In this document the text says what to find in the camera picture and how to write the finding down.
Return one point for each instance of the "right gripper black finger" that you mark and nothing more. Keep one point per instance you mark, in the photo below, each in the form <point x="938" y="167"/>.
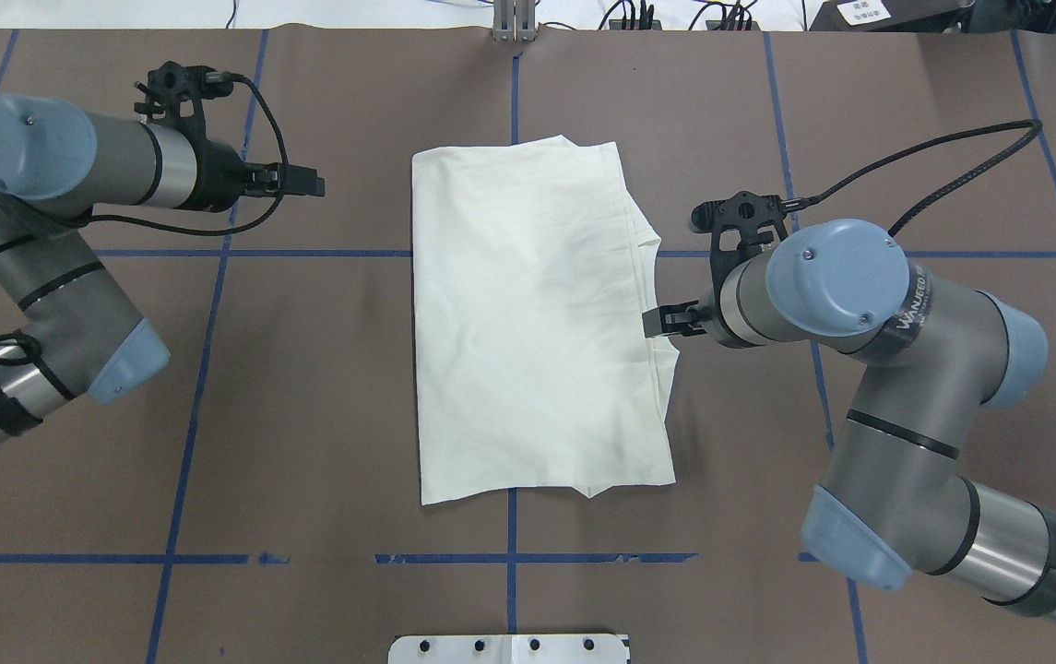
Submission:
<point x="673" y="320"/>

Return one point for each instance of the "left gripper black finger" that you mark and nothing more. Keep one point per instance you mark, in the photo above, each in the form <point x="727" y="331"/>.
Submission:
<point x="300" y="181"/>

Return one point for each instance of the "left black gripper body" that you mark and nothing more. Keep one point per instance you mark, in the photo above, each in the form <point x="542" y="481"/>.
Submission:
<point x="217" y="180"/>

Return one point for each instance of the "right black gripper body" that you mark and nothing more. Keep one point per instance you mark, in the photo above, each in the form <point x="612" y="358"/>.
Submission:
<point x="708" y="314"/>

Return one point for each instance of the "cream long-sleeve printed shirt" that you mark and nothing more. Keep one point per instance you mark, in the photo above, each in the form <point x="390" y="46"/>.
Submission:
<point x="532" y="268"/>

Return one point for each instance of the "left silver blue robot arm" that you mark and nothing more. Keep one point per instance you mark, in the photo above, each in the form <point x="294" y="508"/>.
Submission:
<point x="83" y="335"/>

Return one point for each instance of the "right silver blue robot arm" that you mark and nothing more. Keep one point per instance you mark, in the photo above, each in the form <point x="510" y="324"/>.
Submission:
<point x="935" y="353"/>

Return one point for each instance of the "near small circuit board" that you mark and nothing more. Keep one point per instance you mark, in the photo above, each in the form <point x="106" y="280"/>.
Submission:
<point x="733" y="16"/>

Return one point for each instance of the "small circuit board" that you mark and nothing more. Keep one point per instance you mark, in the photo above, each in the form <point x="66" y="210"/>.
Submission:
<point x="631" y="16"/>
<point x="733" y="16"/>

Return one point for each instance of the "black monitor stand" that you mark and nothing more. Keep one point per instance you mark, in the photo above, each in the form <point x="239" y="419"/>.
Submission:
<point x="891" y="16"/>

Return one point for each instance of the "far small circuit board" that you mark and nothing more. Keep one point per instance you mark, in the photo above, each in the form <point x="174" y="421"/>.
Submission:
<point x="631" y="16"/>

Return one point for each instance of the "aluminium frame post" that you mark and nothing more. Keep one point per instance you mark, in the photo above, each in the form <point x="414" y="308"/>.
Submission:
<point x="514" y="21"/>

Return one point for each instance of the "white camera mast column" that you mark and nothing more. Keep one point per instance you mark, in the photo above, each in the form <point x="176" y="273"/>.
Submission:
<point x="511" y="648"/>

